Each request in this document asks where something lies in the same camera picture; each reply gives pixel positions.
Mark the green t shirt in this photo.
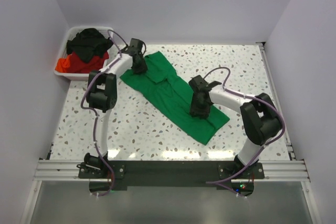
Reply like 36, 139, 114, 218
121, 51, 230, 145

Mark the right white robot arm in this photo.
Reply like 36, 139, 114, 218
189, 75, 285, 178

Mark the black t shirt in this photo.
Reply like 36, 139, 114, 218
66, 28, 113, 63

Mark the red t shirt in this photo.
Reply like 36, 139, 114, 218
65, 52, 109, 73

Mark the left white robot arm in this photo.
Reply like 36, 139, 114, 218
80, 38, 148, 178

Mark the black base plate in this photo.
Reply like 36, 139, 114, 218
77, 161, 265, 193

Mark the orange t shirt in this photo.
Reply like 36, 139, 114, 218
55, 55, 71, 73

